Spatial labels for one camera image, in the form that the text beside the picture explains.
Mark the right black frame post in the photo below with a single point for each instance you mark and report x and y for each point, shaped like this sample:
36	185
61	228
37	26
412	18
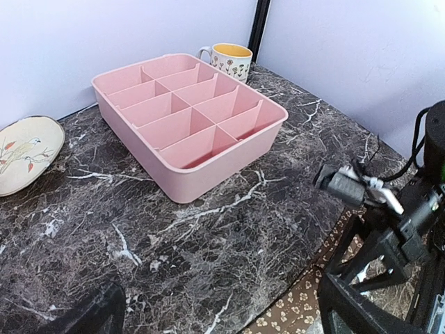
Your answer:
258	27

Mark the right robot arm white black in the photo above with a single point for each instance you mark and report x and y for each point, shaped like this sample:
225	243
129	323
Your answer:
430	121

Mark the white mug yellow inside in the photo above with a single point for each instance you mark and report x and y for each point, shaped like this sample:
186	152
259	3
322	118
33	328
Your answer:
234	60

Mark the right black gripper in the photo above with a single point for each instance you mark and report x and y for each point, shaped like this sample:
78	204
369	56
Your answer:
343	307

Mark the brown floral tie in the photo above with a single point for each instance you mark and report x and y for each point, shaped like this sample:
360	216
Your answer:
297	311

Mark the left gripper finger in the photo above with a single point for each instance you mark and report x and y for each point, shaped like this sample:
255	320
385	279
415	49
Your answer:
92	313

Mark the round floral plate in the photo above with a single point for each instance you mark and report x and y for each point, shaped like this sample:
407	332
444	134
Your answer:
28	147

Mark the pink divided organizer tray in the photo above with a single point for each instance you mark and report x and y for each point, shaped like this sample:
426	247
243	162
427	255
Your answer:
189	125

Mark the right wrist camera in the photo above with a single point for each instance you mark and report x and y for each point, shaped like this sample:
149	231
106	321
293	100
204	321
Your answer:
351	185

